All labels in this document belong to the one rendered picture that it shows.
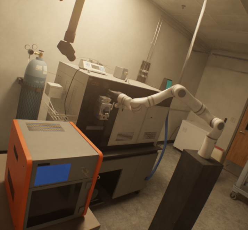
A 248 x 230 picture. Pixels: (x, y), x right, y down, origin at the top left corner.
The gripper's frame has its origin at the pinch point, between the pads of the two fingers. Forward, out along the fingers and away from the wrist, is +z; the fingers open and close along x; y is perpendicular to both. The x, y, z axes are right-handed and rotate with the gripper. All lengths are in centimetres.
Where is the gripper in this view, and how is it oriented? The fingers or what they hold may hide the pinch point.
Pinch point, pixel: (107, 94)
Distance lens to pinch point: 149.1
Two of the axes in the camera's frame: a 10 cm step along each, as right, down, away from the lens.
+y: 3.0, -9.4, -1.6
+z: -6.3, -3.2, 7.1
